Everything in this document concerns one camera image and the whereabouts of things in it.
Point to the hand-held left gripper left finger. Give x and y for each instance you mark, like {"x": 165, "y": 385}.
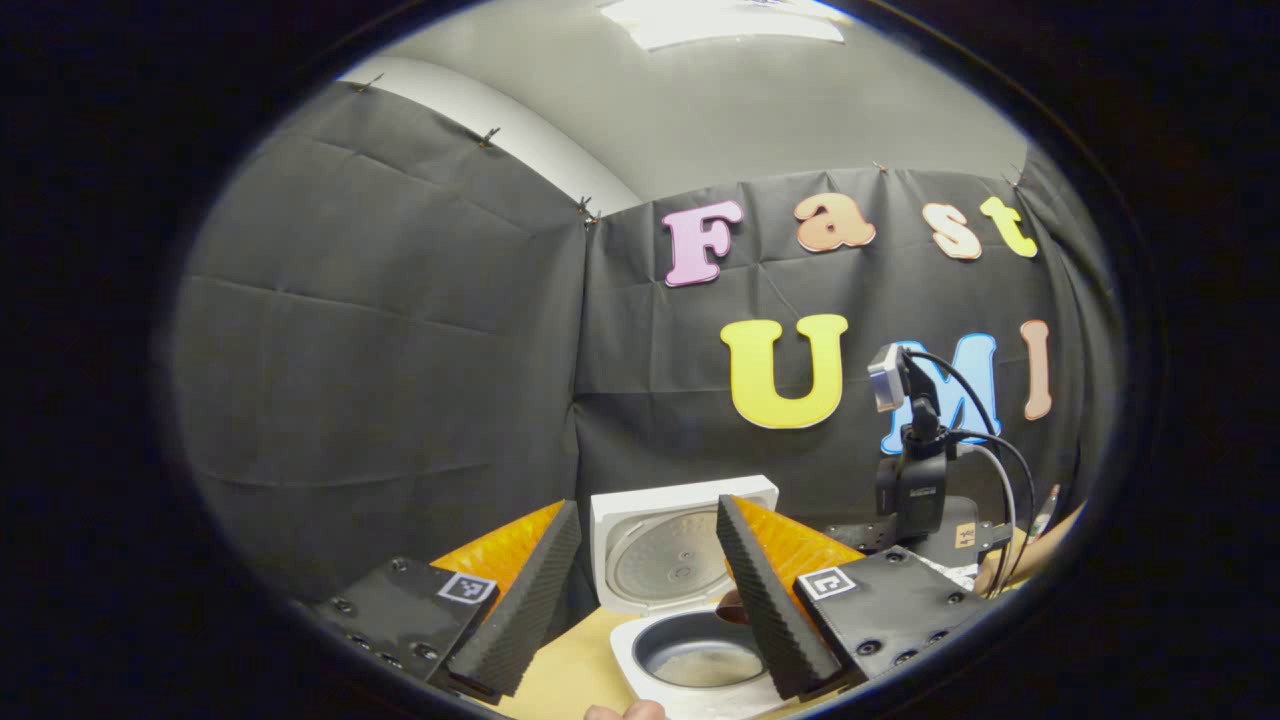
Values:
{"x": 525, "y": 610}

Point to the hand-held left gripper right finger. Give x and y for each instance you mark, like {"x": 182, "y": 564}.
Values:
{"x": 770, "y": 620}

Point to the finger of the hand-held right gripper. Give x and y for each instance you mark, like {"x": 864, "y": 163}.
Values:
{"x": 855, "y": 535}

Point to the white rice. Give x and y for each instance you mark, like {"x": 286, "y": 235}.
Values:
{"x": 710, "y": 668}

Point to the white rice cooker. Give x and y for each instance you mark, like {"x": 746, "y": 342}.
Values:
{"x": 680, "y": 560}

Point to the black backdrop cloth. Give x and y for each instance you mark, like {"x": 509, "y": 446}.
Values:
{"x": 400, "y": 350}

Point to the ceiling light panel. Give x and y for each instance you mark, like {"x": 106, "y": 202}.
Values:
{"x": 720, "y": 20}

